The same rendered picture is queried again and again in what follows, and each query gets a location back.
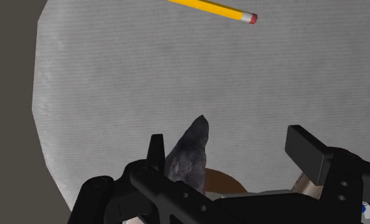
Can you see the brown round disc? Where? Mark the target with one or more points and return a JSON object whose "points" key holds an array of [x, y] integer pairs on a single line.
{"points": [[223, 183]]}

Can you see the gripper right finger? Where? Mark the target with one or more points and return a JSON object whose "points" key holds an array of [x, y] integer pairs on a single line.
{"points": [[308, 152]]}

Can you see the dark grey pointed rock figure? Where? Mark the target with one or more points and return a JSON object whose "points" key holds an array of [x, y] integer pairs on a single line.
{"points": [[189, 155]]}

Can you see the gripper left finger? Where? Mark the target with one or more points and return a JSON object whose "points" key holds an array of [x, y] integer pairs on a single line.
{"points": [[159, 195]]}

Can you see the yellow pencil with red eraser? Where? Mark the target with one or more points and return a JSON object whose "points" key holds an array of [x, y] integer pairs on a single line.
{"points": [[222, 10]]}

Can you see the round white table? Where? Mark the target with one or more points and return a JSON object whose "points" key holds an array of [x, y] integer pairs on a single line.
{"points": [[159, 77]]}

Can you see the beige box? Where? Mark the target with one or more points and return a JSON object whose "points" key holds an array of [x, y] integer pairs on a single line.
{"points": [[308, 187]]}

